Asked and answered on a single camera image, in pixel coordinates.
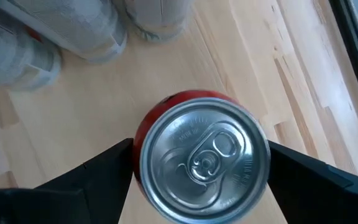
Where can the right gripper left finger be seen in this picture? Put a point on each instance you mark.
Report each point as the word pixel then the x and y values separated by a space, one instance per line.
pixel 73 202

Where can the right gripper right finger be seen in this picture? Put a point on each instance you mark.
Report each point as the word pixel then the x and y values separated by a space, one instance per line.
pixel 322 202

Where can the red cola can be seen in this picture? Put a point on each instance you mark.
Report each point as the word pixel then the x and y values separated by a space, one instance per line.
pixel 204 155

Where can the wooden shelf with black frame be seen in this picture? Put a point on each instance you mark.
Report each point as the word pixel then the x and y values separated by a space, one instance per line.
pixel 89 118

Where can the black aluminium table frame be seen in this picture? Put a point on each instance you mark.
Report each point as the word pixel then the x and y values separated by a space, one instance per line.
pixel 353 46

